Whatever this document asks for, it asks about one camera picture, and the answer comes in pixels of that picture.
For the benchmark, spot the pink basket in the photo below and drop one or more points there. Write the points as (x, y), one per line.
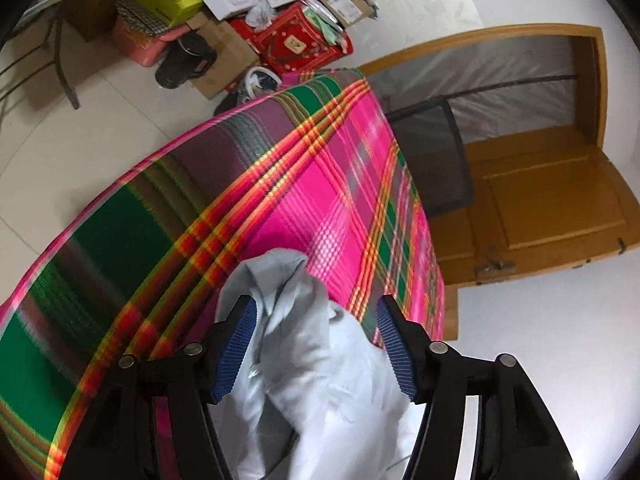
(140, 47)

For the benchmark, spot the labelled cardboard box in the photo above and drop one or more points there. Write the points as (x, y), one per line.
(345, 2)

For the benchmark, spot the black slipper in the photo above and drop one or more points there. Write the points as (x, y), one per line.
(180, 65)

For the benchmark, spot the light blue t-shirt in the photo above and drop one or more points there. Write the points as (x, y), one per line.
(310, 360)

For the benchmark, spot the black mesh chair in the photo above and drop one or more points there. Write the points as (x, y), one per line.
(430, 150)

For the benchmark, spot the red bag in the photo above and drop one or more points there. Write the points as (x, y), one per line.
(290, 45)

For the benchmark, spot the pink green plaid blanket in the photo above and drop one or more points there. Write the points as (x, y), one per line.
(320, 185)

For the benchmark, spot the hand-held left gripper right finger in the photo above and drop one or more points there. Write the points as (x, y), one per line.
(397, 350)

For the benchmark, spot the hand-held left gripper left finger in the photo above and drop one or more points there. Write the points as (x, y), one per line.
(235, 345)

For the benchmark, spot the grey plastic bag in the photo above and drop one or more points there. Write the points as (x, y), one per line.
(260, 15)

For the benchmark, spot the translucent plastic door curtain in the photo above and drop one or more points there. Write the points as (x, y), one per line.
(500, 75)

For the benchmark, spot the yellow-green box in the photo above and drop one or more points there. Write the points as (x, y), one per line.
(165, 7)

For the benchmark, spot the wooden door frame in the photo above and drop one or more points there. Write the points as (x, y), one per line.
(592, 85)

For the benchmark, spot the plain cardboard box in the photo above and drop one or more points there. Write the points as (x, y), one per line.
(230, 50)

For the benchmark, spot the brown wooden box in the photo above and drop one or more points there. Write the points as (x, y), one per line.
(95, 10)

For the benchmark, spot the white sneaker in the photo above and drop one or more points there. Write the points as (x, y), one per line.
(260, 77)

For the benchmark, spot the checkered bag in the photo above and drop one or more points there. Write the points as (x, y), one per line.
(137, 17)

